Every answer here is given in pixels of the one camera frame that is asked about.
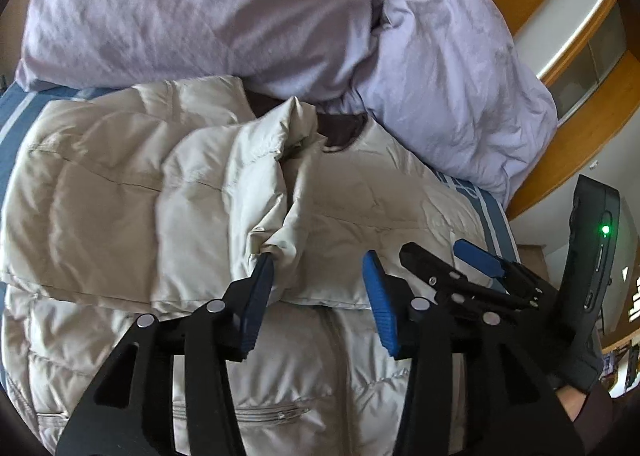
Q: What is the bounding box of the beige down jacket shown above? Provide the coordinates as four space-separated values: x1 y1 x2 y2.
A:
0 74 493 456

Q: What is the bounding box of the lilac duvet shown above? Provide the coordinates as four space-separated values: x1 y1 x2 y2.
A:
15 0 559 207

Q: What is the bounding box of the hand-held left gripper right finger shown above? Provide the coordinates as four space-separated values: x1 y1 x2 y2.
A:
363 250 587 456

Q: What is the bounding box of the person's right forearm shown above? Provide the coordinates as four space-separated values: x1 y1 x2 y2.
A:
554 383 636 456

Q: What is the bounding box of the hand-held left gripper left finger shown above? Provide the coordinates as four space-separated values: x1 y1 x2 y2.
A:
55 252 275 456

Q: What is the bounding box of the person's right hand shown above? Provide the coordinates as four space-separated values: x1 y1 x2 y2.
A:
549 328 607 395

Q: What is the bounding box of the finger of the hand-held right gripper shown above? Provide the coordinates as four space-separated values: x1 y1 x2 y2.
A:
452 239 547 307
399 242 532 313

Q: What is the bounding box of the blue striped bed sheet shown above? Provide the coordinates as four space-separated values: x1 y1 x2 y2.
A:
0 80 523 387

